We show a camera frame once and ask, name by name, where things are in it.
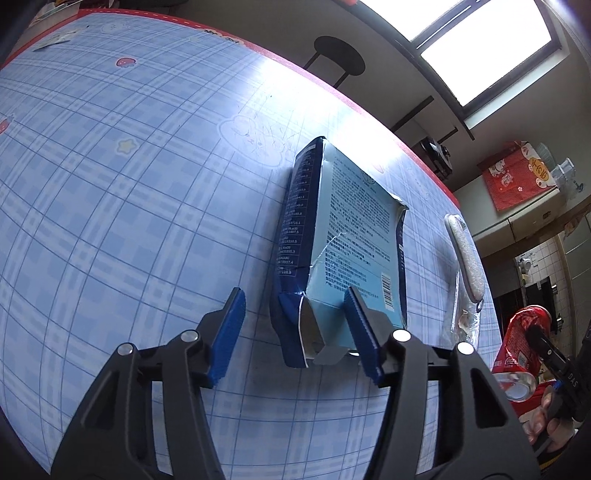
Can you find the black framed window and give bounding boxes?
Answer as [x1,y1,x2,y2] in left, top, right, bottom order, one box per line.
[358,0,566,132]

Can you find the clear plastic containers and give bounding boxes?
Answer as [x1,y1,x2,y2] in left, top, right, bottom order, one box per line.
[549,157,583,199]

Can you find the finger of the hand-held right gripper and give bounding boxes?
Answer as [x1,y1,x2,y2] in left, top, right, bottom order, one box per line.
[526,325,571,377]

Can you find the person's right forearm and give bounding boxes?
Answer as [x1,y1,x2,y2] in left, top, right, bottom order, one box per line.
[536,434,591,480]

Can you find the small white paper slip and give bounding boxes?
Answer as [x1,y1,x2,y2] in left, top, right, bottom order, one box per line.
[37,28,81,49]

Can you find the black round stool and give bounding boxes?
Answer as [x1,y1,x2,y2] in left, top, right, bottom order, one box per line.
[302,36,365,88]

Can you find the black window sill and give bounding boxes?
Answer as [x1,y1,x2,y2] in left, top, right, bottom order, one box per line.
[455,104,476,141]

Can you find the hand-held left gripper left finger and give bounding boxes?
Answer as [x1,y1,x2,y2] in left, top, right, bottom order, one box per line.
[50,287,247,480]

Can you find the white top black rack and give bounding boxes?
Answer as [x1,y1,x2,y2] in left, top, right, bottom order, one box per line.
[390,95,458,139]

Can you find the clear plastic bag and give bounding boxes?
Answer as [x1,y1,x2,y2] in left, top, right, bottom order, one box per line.
[438,272,485,349]

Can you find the red printed cloth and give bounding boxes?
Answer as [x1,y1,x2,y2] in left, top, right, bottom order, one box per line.
[481,141,555,212]

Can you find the clear plastic snack wrapper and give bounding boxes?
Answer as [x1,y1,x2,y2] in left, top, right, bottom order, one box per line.
[443,213,485,303]

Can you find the blue cardboard box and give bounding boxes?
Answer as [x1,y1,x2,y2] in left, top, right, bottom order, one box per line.
[269,136,410,368]

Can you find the person's right hand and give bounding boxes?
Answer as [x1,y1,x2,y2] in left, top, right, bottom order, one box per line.
[526,385,580,446]

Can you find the cream refrigerator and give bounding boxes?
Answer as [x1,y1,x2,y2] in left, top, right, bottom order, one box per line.
[455,152,591,250]

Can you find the red soda can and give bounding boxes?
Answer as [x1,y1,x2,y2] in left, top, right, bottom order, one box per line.
[490,305,555,402]

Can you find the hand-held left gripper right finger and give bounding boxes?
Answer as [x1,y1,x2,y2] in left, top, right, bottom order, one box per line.
[344,285,541,480]

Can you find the blue plaid tablecloth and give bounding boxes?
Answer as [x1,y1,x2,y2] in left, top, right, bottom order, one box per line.
[0,7,504,480]

